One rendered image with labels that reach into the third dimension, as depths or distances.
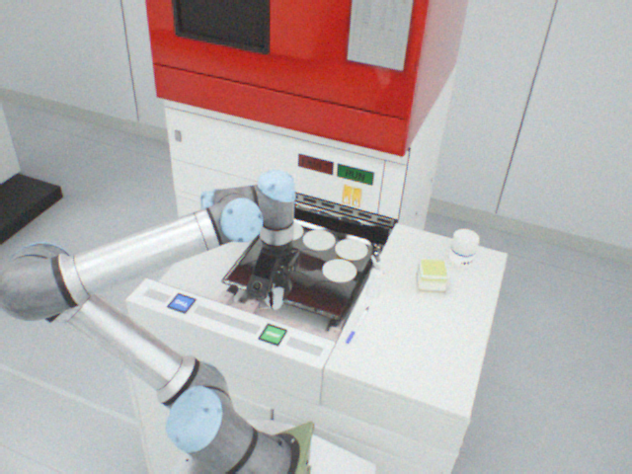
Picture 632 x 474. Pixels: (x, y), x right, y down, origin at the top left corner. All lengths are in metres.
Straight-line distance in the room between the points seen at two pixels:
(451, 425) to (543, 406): 1.37
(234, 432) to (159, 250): 0.38
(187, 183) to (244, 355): 0.83
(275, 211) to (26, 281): 0.48
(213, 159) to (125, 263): 1.02
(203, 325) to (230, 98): 0.69
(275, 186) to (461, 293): 0.70
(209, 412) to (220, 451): 0.08
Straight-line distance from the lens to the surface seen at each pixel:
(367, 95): 1.66
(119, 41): 4.12
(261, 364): 1.54
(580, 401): 2.88
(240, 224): 1.07
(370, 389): 1.45
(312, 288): 1.73
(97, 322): 1.26
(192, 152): 2.09
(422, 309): 1.62
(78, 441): 2.59
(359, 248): 1.88
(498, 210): 3.57
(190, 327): 1.57
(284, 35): 1.69
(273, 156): 1.93
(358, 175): 1.84
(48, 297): 1.11
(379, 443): 1.60
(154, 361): 1.29
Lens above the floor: 2.09
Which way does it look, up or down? 38 degrees down
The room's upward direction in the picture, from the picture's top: 4 degrees clockwise
